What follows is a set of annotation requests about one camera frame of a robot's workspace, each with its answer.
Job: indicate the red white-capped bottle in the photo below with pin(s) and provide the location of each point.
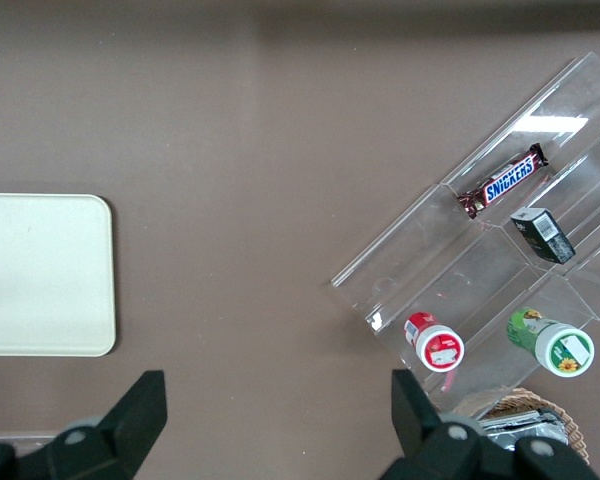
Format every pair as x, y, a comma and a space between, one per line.
432, 341

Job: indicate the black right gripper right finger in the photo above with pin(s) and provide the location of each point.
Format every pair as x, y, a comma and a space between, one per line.
430, 430

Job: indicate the cream plastic tray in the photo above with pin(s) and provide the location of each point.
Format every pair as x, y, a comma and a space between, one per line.
45, 275

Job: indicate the clear acrylic display rack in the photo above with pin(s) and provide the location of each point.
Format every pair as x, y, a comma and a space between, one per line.
485, 250

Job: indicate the woven wicker basket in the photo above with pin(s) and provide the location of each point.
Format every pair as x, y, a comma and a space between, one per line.
555, 410

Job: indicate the silver foil packet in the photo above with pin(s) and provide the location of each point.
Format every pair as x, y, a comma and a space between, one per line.
522, 425

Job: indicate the Snickers chocolate bar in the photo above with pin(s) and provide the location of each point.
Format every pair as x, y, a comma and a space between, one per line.
505, 181

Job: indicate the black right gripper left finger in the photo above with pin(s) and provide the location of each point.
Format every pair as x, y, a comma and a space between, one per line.
125, 425

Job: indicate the green white-capped bottle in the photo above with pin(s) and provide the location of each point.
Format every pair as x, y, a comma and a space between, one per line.
552, 340

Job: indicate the black box with barcode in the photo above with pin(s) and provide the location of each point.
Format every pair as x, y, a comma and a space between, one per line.
542, 235

